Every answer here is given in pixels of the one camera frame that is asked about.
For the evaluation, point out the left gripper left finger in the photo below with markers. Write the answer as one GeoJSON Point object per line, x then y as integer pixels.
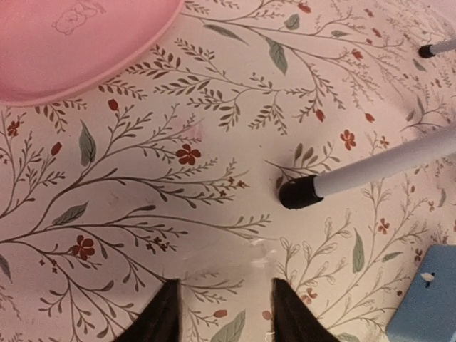
{"type": "Point", "coordinates": [160, 320]}

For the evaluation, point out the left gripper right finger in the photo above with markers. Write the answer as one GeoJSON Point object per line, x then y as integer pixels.
{"type": "Point", "coordinates": [292, 320]}

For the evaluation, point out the light blue music stand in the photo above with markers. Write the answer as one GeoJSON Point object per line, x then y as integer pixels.
{"type": "Point", "coordinates": [435, 137]}

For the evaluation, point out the blue metronome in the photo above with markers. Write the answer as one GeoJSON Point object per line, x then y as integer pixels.
{"type": "Point", "coordinates": [427, 311]}

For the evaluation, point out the pink plate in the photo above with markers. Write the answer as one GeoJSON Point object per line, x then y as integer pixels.
{"type": "Point", "coordinates": [52, 50]}

